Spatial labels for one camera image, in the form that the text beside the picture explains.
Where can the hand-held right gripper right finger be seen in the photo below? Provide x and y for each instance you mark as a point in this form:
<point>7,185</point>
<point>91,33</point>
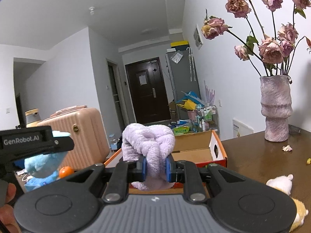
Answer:
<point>169,170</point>

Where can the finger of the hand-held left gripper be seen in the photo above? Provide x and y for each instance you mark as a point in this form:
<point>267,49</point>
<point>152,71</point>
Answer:
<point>63,144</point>

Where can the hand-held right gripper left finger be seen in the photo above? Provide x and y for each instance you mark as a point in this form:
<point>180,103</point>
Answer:
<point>143,168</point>

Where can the white plastic bag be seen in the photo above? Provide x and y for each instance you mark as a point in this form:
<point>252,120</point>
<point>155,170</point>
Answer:
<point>40,165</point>

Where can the lavender fluffy towel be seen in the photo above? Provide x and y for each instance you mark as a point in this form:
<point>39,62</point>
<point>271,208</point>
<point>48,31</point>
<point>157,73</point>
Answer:
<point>148,140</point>

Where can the red cardboard box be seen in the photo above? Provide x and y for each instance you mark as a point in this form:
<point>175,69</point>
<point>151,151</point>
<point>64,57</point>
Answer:
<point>194,154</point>

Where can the yellow and white plush toy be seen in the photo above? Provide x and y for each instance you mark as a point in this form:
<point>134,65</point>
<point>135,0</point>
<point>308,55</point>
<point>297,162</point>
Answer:
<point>281,183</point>

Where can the person's left hand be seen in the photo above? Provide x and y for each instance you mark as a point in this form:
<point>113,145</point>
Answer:
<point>11,193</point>

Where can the pink ribbed suitcase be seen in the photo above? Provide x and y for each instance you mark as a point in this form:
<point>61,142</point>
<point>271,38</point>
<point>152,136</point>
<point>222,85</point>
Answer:
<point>82,136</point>

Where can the orange fruit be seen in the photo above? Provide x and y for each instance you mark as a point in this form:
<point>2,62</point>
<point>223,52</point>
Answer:
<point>66,172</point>

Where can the blue tissue pack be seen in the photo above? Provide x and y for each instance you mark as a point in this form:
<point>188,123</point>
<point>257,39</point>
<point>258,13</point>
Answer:
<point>41,184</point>

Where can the green tissue packet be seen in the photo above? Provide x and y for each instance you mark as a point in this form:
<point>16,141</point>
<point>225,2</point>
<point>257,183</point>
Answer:
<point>181,131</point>

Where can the pink plastic bin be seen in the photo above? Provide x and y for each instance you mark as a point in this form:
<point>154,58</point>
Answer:
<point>191,115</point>

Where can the brown cardboard box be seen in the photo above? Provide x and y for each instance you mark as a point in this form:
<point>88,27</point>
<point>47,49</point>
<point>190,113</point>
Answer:
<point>173,109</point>

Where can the metal cart with bottles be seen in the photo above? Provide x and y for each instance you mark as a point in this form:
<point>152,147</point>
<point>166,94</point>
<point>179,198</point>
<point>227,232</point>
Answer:
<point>207,116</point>

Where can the yellow shopping bag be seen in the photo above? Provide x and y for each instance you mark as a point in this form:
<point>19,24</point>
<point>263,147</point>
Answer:
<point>187,104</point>

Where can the grey side door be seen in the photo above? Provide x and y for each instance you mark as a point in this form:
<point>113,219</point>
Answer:
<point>114,97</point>

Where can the dark brown entrance door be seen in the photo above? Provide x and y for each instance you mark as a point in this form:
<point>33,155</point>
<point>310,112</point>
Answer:
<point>148,97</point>

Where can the blue shopping bag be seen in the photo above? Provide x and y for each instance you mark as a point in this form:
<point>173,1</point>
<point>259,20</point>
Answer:
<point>193,96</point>

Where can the white flat box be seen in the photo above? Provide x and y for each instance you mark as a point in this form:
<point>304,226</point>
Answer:
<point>241,128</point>

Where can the purple decorative plant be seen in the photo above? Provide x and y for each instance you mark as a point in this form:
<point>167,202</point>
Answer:
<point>209,94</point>

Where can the white paper sheet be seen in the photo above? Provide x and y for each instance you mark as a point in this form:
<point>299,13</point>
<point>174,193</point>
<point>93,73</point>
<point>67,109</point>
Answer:
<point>142,79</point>

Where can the grey refrigerator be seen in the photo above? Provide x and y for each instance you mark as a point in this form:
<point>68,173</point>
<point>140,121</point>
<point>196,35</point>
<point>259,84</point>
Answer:
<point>181,77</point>

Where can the white folded umbrella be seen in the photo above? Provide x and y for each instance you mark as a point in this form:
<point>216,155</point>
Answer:
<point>189,63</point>
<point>194,68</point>

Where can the clear plastic bag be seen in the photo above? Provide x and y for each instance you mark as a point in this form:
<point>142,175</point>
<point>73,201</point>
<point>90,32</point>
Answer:
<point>176,57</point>

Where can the fallen pink petal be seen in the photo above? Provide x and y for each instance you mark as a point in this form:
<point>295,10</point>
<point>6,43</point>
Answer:
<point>287,148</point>

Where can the grey textured vase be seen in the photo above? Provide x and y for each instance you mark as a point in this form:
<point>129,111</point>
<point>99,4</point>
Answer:
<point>275,106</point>

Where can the yellow and black box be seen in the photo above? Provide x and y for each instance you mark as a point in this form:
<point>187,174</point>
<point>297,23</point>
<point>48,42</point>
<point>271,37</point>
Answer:
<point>179,44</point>

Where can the white electrical panel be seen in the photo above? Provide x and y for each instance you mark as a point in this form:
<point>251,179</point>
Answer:
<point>198,37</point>

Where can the white ceiling sprinkler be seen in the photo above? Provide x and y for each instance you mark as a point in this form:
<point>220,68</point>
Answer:
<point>91,11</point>

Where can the bunch of dried pink roses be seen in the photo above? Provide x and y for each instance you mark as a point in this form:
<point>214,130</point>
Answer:
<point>271,49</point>

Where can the white light switch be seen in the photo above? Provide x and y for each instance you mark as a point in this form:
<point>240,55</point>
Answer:
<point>8,110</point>

